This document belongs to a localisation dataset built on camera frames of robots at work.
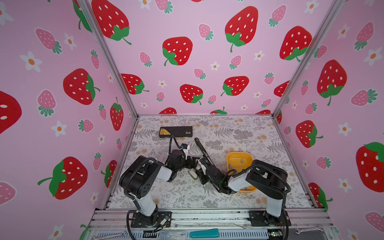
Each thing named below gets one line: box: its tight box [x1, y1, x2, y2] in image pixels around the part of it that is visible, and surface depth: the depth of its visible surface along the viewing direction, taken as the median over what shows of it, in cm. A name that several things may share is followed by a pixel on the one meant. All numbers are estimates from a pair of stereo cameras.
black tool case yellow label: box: [159, 126, 193, 138], surface depth 110 cm
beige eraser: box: [188, 169, 198, 180], surface depth 89 cm
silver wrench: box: [294, 226, 325, 235], surface depth 73 cm
